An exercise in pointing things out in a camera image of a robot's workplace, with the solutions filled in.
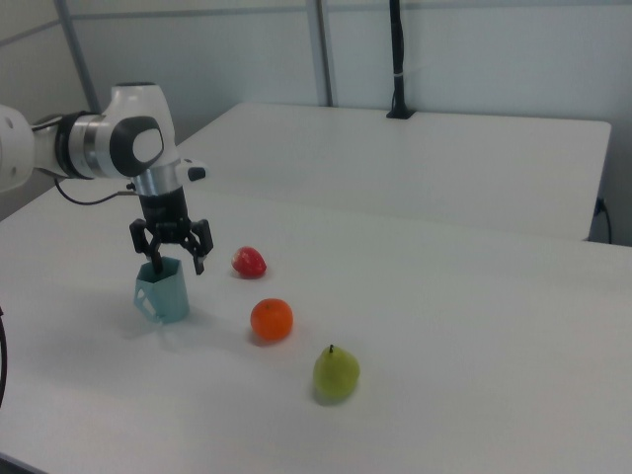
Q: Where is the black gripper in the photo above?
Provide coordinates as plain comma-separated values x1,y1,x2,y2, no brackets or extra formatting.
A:
128,186,215,277

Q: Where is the light blue mug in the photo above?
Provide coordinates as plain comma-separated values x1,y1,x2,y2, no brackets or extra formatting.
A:
132,256,191,326

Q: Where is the red toy strawberry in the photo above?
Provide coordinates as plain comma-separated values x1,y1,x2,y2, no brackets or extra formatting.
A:
230,245,269,279

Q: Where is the orange toy fruit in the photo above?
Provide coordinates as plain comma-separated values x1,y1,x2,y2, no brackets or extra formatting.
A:
250,297,294,344

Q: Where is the green toy pear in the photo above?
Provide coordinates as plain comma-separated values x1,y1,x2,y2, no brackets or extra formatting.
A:
312,344,361,401

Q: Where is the white background table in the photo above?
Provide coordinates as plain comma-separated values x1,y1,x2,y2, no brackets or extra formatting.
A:
176,102,612,243

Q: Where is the black pole with base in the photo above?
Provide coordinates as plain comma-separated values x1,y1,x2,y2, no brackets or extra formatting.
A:
385,0,415,120

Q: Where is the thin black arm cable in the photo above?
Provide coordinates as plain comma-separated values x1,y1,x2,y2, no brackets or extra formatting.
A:
52,176,138,205

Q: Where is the thick black cable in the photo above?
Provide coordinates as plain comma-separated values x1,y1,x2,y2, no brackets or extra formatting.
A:
0,304,11,412

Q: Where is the grey partition post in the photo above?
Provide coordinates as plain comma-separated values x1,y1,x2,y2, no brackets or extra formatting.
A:
52,0,106,116
305,0,340,108

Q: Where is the black wall socket cable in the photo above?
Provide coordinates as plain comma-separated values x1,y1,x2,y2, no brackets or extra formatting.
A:
594,196,613,244

